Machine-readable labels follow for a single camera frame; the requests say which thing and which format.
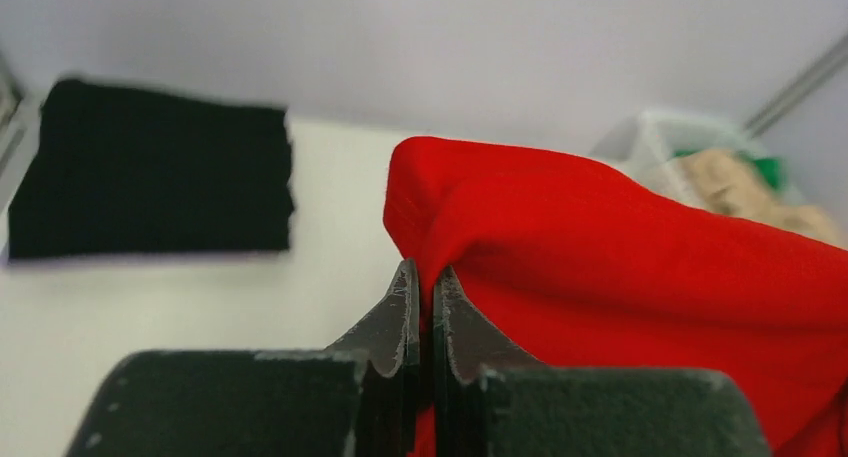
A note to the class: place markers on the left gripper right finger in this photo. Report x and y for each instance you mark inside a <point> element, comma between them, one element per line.
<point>493,398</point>

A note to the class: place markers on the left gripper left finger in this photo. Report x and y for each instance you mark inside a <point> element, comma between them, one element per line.
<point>356,397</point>

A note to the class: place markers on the red t-shirt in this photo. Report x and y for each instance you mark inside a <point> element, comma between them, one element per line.
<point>582,266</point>

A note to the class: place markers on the white plastic laundry basket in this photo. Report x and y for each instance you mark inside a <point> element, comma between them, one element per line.
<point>643,147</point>

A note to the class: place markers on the beige t-shirt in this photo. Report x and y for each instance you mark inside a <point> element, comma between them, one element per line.
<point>731,186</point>

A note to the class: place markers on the folded black t-shirt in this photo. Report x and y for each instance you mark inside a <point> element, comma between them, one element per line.
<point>122,171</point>

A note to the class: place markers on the left aluminium frame post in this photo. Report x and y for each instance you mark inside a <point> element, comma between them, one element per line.
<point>13,96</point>

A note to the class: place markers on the aluminium frame post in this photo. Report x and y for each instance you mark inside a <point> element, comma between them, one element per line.
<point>807,82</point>
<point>13,96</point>

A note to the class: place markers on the right aluminium frame post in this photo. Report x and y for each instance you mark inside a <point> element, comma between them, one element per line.
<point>807,82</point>

